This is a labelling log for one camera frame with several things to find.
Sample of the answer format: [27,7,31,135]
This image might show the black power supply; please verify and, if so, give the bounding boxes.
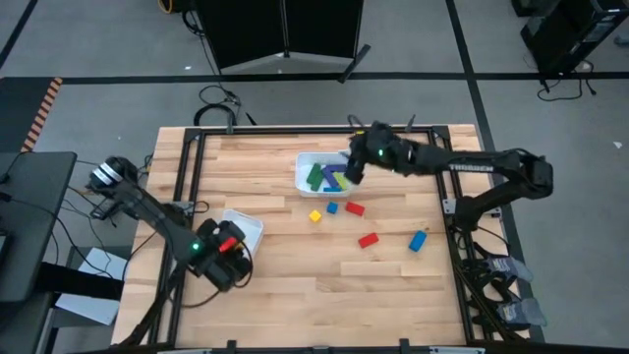
[90,197,122,221]

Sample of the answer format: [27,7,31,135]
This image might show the black cable bundle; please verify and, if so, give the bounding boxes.
[117,260,191,348]
[454,215,522,343]

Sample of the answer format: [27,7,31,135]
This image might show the white paper sheet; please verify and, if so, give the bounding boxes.
[53,247,129,326]

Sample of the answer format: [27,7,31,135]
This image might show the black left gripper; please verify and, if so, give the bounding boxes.
[189,218,254,292]

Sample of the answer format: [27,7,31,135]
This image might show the black floor cable with plug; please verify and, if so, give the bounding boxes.
[535,61,599,102]

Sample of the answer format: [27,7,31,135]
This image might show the black mat orange striped edge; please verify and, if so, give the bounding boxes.
[0,77,64,153]

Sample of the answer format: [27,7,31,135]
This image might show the black folding partition screen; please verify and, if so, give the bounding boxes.
[195,0,372,84]

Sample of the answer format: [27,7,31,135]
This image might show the white bin with printed label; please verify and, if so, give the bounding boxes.
[294,151,357,200]

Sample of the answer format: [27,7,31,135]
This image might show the plain white plastic bin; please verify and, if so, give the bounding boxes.
[221,207,265,258]

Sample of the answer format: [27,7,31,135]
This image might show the light blue rounded block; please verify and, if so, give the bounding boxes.
[408,229,429,253]

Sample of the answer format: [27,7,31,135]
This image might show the black equipment cart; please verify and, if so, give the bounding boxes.
[510,0,629,76]

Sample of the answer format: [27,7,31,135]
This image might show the coiled black floor cable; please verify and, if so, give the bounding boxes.
[193,84,241,128]

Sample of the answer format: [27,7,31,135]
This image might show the grey plastic pouch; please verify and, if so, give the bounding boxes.
[486,255,535,284]
[495,297,547,328]

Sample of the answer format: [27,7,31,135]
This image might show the black desk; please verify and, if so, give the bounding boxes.
[0,150,78,304]

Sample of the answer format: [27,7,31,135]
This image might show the black aluminium table frame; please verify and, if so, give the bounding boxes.
[146,125,486,354]

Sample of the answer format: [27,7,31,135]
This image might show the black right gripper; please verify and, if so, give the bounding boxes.
[344,121,412,187]

